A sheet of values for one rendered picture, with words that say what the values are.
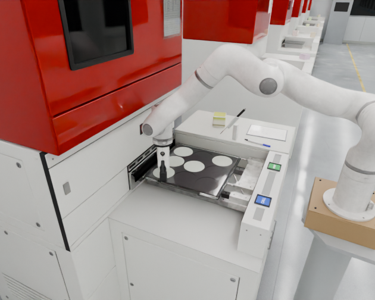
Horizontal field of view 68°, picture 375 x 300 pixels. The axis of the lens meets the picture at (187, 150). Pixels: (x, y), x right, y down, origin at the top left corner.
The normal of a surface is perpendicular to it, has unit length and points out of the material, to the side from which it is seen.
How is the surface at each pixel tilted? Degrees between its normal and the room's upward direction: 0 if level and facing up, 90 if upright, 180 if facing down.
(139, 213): 0
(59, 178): 90
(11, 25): 90
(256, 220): 0
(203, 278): 90
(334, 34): 90
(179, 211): 0
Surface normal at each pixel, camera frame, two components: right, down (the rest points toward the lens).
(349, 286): 0.02, -0.88
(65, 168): 0.91, 0.22
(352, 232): -0.46, 0.43
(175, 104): 0.19, -0.19
